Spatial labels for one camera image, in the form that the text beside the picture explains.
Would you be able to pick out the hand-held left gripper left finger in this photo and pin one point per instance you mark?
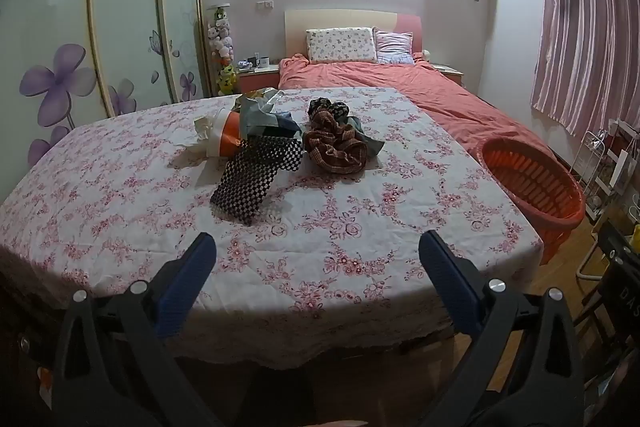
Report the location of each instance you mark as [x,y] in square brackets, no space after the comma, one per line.
[185,282]

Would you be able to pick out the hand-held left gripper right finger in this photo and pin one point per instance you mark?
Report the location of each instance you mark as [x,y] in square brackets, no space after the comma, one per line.
[450,277]

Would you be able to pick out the orange plastic basket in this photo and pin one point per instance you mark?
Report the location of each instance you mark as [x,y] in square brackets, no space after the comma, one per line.
[535,187]

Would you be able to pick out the pink floral tablecloth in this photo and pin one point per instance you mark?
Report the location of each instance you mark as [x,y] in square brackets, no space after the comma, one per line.
[350,207]

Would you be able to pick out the black white checkered cloth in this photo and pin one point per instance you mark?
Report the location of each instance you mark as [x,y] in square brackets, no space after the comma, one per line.
[250,177]

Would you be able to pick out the grey teal cloth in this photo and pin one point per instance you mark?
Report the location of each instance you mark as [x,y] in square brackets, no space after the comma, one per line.
[371,139]

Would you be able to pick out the brown plaid scrunchie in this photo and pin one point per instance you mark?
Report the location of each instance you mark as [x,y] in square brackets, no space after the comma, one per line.
[335,147]

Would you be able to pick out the blue tissue packet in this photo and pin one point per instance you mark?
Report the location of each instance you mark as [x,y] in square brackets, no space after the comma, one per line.
[286,127]

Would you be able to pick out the bed with red duvet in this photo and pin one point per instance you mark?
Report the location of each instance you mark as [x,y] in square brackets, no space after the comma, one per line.
[400,82]

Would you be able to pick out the wooden bedside table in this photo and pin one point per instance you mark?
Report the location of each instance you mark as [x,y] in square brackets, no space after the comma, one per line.
[452,74]

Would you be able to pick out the black floral scrunchie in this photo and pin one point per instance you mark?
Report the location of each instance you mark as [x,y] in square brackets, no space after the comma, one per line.
[325,107]

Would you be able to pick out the pink bedside table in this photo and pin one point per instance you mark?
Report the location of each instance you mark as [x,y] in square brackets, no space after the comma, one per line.
[257,82]

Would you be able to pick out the pink striped pillow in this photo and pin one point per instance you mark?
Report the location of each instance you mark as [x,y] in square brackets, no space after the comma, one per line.
[395,47]

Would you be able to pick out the hanging plush toys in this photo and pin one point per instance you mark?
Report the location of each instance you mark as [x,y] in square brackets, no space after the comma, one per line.
[222,42]

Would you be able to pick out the white floral pillow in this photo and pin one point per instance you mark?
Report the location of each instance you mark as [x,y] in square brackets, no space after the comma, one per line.
[342,44]

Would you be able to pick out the pink curtain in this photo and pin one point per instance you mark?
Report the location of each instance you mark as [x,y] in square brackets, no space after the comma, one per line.
[585,32]

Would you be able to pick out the cream pink headboard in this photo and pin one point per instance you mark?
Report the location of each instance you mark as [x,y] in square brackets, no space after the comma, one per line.
[350,18]

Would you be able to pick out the wardrobe with purple flowers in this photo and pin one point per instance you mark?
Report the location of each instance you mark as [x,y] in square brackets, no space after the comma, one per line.
[125,7]

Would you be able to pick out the white wall socket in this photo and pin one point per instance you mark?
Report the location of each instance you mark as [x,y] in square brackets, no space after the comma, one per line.
[265,5]

